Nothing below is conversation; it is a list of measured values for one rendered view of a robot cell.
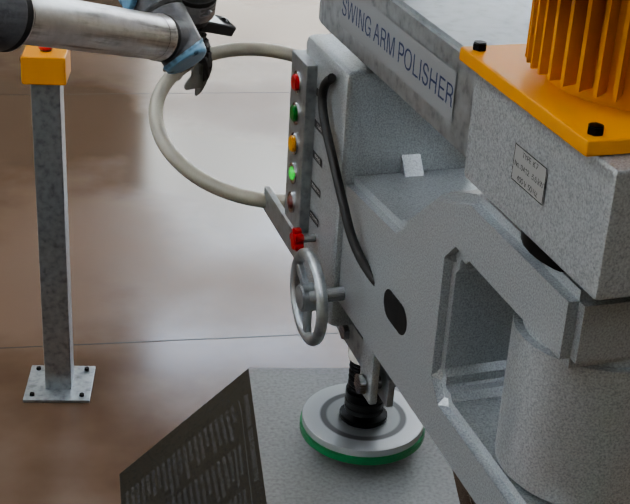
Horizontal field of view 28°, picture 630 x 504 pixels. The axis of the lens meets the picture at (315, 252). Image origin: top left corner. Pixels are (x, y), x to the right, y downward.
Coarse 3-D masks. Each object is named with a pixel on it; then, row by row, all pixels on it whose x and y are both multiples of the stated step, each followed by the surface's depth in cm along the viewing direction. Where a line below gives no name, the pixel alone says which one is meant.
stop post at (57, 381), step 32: (32, 64) 338; (64, 64) 339; (32, 96) 344; (64, 128) 356; (64, 160) 357; (64, 192) 359; (64, 224) 362; (64, 256) 367; (64, 288) 371; (64, 320) 376; (64, 352) 381; (32, 384) 388; (64, 384) 386
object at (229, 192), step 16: (224, 48) 272; (240, 48) 273; (256, 48) 274; (272, 48) 275; (288, 48) 276; (160, 80) 262; (176, 80) 265; (160, 96) 259; (160, 112) 256; (160, 128) 252; (160, 144) 250; (176, 160) 247; (192, 176) 246; (208, 176) 245; (224, 192) 244; (240, 192) 244; (256, 192) 245
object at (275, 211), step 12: (264, 192) 245; (276, 204) 238; (276, 216) 238; (276, 228) 239; (288, 228) 231; (288, 240) 232; (348, 336) 203; (360, 336) 198; (360, 348) 198; (360, 360) 199; (384, 372) 189; (360, 384) 189; (384, 384) 189; (384, 396) 190
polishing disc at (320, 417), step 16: (320, 400) 222; (336, 400) 223; (400, 400) 224; (304, 416) 218; (320, 416) 218; (336, 416) 218; (400, 416) 219; (416, 416) 220; (320, 432) 214; (336, 432) 214; (352, 432) 214; (368, 432) 214; (384, 432) 215; (400, 432) 215; (416, 432) 215; (336, 448) 211; (352, 448) 210; (368, 448) 210; (384, 448) 210; (400, 448) 211
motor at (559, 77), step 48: (576, 0) 115; (624, 0) 114; (480, 48) 132; (528, 48) 124; (576, 48) 118; (624, 48) 113; (528, 96) 120; (576, 96) 121; (624, 96) 117; (576, 144) 112; (624, 144) 111
